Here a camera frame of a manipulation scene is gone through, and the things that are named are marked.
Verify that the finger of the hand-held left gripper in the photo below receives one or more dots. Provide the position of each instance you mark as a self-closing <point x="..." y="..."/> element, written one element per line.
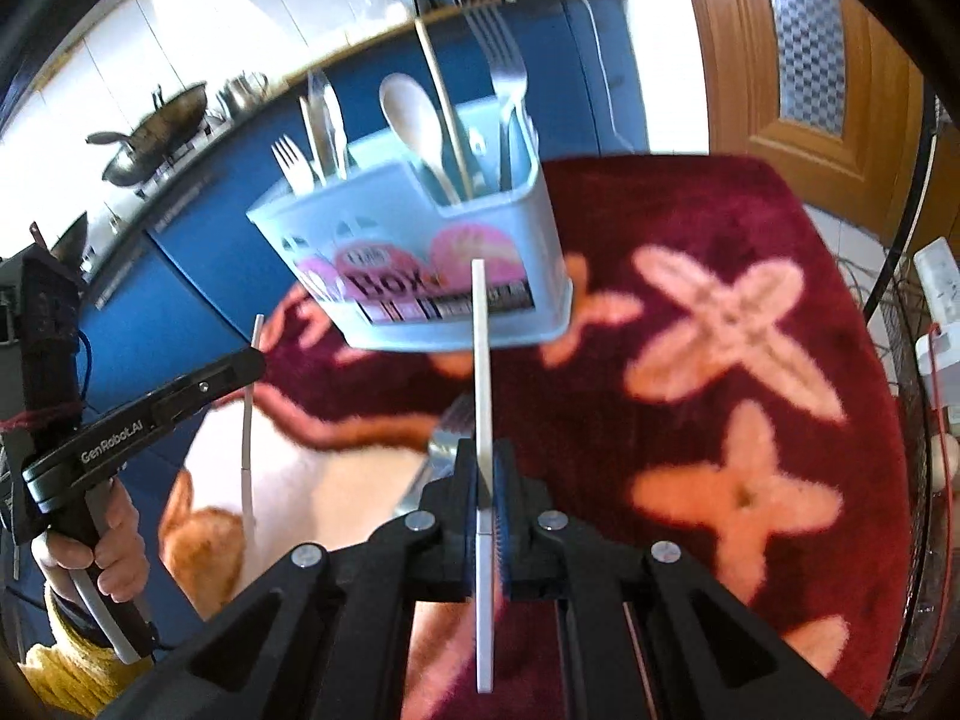
<point x="217" y="379"/>

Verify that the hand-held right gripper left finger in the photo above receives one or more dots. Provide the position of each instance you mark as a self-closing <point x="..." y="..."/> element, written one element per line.
<point x="457" y="510"/>

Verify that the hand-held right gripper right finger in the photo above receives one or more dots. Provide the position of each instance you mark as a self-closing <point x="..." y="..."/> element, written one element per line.
<point x="504" y="540"/>

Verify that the white chopstick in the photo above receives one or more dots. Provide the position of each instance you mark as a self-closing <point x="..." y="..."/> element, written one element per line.
<point x="481" y="390"/>

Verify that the light blue utensil box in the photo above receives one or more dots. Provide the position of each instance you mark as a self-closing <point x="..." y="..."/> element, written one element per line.
<point x="397" y="240"/>

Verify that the cream plastic fork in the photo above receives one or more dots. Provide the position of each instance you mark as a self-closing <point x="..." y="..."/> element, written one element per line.
<point x="289" y="161"/>

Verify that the cream plastic spoon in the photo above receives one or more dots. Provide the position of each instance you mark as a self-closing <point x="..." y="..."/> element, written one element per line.
<point x="409" y="116"/>

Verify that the beige chopstick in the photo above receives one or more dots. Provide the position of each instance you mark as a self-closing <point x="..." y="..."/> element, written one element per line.
<point x="442" y="112"/>

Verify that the person's left forearm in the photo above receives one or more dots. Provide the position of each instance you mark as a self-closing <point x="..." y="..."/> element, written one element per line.
<point x="67" y="675"/>

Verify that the person's left hand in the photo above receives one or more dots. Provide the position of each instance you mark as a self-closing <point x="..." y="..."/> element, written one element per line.
<point x="124" y="540"/>

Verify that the short metal fork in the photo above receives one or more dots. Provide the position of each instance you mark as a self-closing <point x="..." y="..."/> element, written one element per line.
<point x="448" y="431"/>

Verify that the blue kitchen cabinets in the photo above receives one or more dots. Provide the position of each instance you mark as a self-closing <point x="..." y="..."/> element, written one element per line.
<point x="187" y="277"/>

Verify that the black pan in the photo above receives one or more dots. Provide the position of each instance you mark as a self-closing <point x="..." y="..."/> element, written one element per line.
<point x="71" y="244"/>

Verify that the gas stove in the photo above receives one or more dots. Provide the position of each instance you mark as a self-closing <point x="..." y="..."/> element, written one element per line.
<point x="176" y="165"/>

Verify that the black wok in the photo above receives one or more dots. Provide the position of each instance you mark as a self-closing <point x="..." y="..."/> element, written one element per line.
<point x="161" y="131"/>

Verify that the metal knife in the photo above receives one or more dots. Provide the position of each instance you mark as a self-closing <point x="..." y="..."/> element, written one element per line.
<point x="330" y="127"/>

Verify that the metal kettle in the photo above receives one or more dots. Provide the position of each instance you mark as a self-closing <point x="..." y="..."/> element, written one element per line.
<point x="244" y="92"/>

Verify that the long metal fork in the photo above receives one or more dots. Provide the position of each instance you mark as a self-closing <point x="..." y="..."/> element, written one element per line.
<point x="508" y="82"/>

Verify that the pile of eggs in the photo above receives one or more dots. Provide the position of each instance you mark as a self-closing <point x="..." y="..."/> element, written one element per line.
<point x="946" y="457"/>

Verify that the wooden door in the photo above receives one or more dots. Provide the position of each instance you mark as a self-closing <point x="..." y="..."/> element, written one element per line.
<point x="720" y="90"/>

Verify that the white power strip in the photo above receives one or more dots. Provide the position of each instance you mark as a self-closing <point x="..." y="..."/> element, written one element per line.
<point x="941" y="285"/>

